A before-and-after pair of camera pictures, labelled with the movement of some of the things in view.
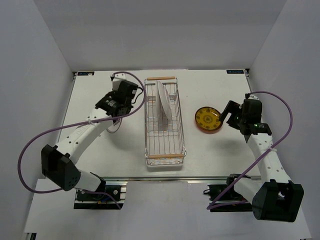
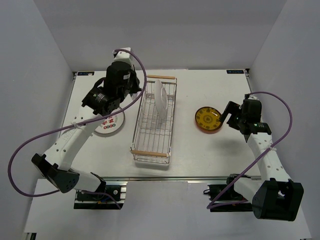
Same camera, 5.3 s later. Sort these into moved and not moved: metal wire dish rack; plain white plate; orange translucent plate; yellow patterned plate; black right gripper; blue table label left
Moved: metal wire dish rack; plain white plate
Not moved: yellow patterned plate; black right gripper; orange translucent plate; blue table label left
